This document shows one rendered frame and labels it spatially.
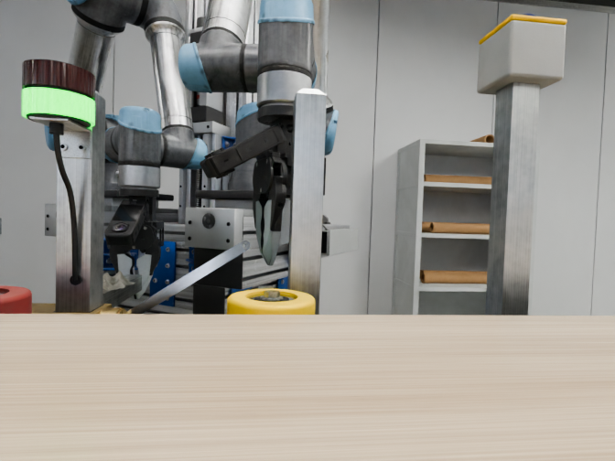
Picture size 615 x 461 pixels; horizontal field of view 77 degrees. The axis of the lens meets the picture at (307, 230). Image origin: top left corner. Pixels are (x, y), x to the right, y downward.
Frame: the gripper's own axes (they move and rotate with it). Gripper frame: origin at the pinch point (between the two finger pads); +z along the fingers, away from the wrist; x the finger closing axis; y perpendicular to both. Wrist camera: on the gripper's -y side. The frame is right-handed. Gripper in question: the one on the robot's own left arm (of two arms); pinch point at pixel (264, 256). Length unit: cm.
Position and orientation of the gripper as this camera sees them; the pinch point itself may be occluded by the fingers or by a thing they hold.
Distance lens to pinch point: 53.7
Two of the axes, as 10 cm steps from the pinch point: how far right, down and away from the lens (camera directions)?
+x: -4.5, -0.4, 8.9
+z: -0.3, 10.0, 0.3
